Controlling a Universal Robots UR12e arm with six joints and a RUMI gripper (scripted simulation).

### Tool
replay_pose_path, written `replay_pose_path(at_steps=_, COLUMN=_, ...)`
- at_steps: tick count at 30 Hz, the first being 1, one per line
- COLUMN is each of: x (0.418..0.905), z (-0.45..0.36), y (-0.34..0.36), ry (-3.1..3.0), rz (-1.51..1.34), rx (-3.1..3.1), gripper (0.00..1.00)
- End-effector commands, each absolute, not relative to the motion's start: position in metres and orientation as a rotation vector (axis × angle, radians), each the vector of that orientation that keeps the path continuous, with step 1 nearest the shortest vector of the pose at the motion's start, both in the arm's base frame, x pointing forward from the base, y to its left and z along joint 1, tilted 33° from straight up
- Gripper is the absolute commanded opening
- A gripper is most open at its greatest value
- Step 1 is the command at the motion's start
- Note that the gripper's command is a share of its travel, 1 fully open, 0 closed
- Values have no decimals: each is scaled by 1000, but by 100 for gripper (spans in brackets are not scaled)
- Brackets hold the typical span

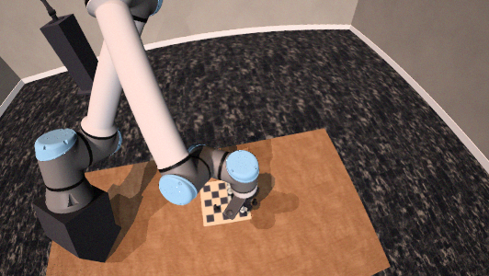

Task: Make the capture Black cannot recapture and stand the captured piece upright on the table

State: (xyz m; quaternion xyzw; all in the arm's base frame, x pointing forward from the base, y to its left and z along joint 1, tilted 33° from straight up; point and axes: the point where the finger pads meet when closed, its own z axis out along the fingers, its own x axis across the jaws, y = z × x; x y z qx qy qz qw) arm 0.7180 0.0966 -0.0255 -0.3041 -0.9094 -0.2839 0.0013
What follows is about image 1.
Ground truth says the chessboard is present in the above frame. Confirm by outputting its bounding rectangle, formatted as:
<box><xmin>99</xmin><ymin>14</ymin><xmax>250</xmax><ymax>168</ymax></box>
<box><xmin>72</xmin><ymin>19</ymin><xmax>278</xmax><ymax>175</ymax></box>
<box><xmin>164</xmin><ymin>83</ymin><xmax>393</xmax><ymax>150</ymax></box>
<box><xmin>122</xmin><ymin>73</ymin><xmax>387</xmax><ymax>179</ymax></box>
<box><xmin>200</xmin><ymin>180</ymin><xmax>251</xmax><ymax>226</ymax></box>

